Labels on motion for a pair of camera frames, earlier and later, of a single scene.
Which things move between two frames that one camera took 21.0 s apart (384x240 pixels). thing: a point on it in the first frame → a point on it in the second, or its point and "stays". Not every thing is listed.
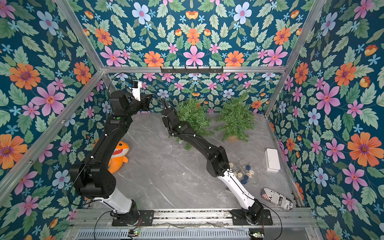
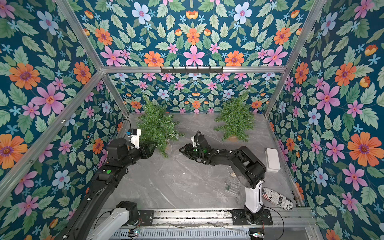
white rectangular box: x=272 y=160 stays
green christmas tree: x=237 y=119 stays
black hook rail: x=191 y=70 stays
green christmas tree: x=192 y=113 → x=157 y=126
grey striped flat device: x=277 y=198 stays
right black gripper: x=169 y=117 → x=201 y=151
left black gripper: x=144 y=103 → x=145 y=151
